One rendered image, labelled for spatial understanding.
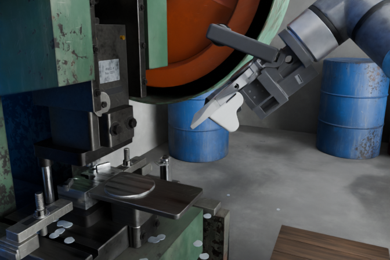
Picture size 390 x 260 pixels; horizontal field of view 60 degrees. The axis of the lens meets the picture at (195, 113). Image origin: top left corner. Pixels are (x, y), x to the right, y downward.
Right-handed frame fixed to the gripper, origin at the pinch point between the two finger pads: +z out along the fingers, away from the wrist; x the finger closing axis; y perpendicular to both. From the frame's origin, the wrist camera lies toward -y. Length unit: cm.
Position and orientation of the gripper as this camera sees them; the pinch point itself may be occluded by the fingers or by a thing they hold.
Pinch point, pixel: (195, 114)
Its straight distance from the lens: 58.4
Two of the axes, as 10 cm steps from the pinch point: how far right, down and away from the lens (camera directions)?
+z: -7.4, 6.1, 2.8
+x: 1.7, -2.4, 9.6
